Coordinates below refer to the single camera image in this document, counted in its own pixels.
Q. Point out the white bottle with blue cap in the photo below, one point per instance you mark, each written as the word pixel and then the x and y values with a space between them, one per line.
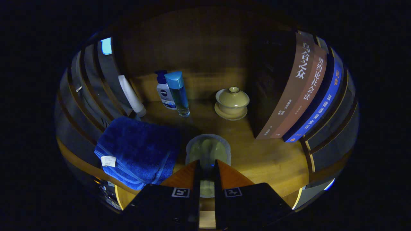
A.
pixel 163 93

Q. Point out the folded blue towel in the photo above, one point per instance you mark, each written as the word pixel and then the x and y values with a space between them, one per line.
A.
pixel 138 150

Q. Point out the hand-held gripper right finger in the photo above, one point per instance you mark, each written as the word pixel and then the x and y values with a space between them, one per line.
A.
pixel 250 205

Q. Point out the wooden countertop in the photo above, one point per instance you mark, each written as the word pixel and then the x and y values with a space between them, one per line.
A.
pixel 266 163

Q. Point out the wooden cabinet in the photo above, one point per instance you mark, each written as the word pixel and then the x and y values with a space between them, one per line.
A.
pixel 205 48

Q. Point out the silver clip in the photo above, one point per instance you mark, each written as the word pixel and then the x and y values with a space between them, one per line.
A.
pixel 79 89

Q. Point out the clear blue bottle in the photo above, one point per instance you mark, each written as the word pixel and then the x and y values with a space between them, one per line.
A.
pixel 178 93

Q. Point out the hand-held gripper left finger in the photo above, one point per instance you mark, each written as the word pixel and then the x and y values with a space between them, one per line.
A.
pixel 160 205

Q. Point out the reddish brown book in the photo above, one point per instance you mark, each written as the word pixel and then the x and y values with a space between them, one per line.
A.
pixel 306 99

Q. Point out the blue book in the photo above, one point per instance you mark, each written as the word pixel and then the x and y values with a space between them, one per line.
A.
pixel 321 109

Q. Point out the beige lidded tea cup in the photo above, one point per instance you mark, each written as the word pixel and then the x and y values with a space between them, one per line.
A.
pixel 231 102

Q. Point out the white tube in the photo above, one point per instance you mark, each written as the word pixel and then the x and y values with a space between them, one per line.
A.
pixel 131 96

